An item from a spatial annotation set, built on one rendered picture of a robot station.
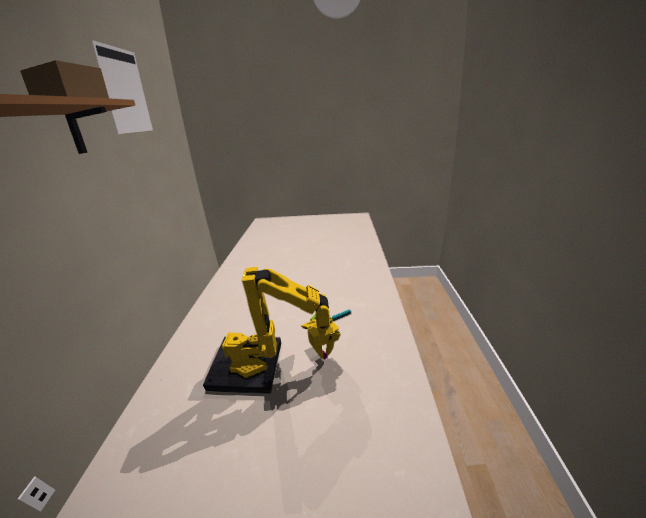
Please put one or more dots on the turquoise rod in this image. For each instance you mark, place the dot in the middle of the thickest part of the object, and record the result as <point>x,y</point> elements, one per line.
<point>342,314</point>

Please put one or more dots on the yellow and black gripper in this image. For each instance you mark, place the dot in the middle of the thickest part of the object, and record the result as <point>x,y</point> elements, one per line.
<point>318,337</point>

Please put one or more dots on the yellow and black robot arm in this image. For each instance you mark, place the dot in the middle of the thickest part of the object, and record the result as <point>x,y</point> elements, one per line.
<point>239,346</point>

